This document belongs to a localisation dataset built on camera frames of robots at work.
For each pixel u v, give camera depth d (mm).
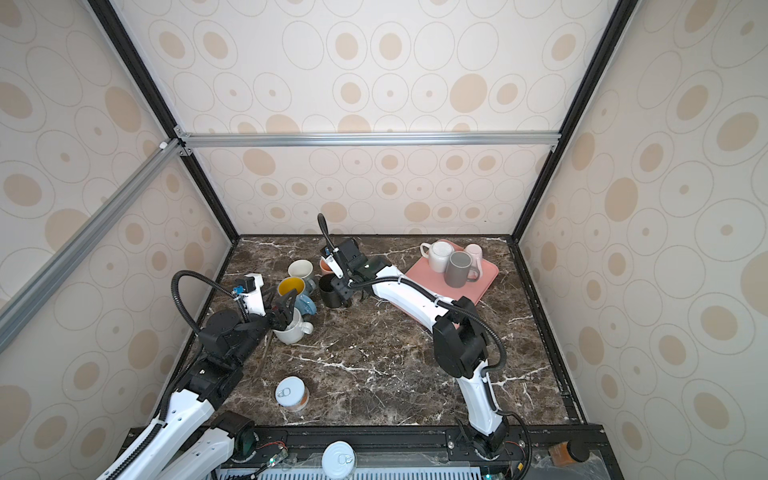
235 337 549
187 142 897
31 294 530
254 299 626
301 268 1000
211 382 529
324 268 996
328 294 974
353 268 671
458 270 980
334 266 791
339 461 673
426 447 745
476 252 1029
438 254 1031
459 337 508
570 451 648
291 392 774
